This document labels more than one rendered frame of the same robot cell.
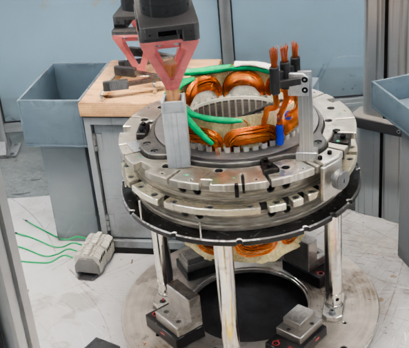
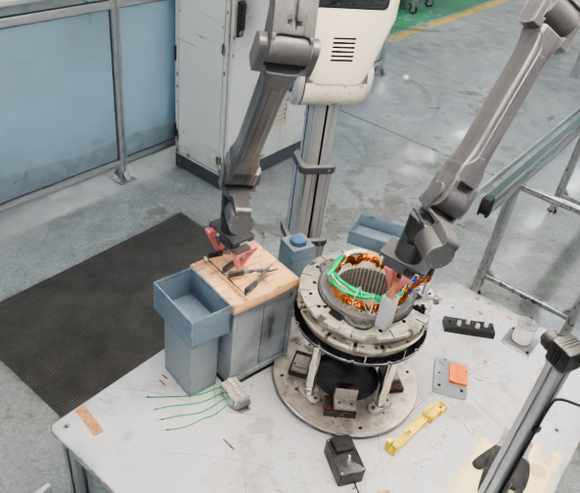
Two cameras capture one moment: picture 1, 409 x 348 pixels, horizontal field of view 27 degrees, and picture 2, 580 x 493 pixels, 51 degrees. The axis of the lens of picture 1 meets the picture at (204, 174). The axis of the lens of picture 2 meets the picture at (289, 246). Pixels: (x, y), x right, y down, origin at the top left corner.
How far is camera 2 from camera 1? 1.25 m
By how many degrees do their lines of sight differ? 49
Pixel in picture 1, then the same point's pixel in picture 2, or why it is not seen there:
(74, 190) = (206, 361)
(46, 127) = (207, 332)
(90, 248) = (240, 391)
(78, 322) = (280, 437)
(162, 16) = (420, 262)
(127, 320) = (311, 419)
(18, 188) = not seen: outside the picture
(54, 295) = (244, 432)
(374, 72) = (304, 215)
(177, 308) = (343, 397)
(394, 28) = (320, 191)
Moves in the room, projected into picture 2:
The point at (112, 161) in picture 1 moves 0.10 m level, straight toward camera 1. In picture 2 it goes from (243, 333) to (277, 350)
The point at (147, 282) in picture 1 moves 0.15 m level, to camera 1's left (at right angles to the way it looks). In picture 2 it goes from (288, 391) to (250, 428)
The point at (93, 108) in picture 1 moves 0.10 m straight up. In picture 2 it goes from (243, 306) to (245, 273)
